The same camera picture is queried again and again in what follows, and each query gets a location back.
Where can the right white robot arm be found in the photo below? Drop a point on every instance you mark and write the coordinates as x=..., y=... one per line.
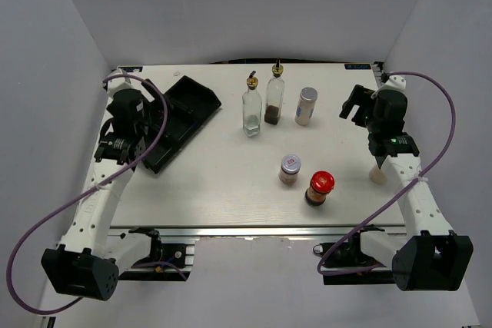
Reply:
x=433, y=257

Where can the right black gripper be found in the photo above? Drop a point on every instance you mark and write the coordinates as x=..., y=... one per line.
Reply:
x=360, y=97

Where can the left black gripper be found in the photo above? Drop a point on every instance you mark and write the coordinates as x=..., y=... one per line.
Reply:
x=147, y=103

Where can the clear glass oil bottle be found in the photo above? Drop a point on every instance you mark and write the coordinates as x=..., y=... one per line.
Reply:
x=251, y=107

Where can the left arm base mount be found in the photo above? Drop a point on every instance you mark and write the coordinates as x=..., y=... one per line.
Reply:
x=165, y=261

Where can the small jar white label lid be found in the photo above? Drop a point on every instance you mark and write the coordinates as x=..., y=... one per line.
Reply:
x=289, y=169

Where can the white spice jar silver lid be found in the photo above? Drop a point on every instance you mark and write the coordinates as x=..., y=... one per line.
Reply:
x=305, y=107

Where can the glass bottle dark sauce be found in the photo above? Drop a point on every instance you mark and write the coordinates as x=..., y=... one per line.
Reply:
x=274, y=95

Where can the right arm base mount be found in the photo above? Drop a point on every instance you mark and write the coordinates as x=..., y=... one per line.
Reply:
x=348, y=256

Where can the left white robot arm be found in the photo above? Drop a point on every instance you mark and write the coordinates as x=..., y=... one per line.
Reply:
x=83, y=264

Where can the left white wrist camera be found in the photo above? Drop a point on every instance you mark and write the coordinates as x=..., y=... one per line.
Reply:
x=116, y=81

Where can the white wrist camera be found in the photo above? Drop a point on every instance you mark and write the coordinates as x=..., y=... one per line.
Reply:
x=392, y=82
x=116, y=81

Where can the red lid sauce jar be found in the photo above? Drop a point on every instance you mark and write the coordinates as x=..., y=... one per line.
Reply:
x=321, y=184

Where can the black compartment tray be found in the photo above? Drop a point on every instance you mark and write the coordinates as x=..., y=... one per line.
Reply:
x=190, y=106

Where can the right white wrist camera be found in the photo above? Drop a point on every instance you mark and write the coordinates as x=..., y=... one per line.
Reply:
x=392, y=82

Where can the blue table label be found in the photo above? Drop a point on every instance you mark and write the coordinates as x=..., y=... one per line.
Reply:
x=357, y=66
x=132, y=69

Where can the right blue table label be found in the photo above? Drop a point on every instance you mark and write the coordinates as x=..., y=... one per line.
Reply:
x=357, y=66

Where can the left blue table label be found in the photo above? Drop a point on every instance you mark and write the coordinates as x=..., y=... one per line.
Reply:
x=132, y=69

